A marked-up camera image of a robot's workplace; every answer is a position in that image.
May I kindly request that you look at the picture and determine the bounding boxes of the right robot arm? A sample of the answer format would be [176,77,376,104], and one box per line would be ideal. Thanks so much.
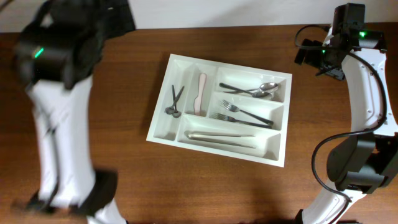
[295,3,397,223]

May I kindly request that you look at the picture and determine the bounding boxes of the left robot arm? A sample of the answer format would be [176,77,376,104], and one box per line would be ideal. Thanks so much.
[15,0,136,223]

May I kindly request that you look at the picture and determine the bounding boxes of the small steel teaspoon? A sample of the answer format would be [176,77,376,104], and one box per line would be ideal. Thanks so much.
[172,86,184,118]
[165,85,185,118]

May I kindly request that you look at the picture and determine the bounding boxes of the white cutlery tray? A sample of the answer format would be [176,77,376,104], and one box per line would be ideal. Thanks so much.
[146,54,292,167]

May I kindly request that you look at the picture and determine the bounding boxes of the large steel spoon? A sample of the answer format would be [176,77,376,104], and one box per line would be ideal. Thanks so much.
[223,82,280,95]
[219,83,274,100]

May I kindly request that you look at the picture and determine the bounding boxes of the steel serrated tongs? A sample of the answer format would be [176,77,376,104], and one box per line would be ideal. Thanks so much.
[184,131,256,149]

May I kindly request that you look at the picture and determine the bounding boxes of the steel fork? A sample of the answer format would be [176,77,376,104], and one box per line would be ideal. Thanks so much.
[220,100,274,126]
[210,113,272,129]

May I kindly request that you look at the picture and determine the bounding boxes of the pink plastic knife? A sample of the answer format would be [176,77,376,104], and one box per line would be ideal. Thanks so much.
[193,73,207,116]

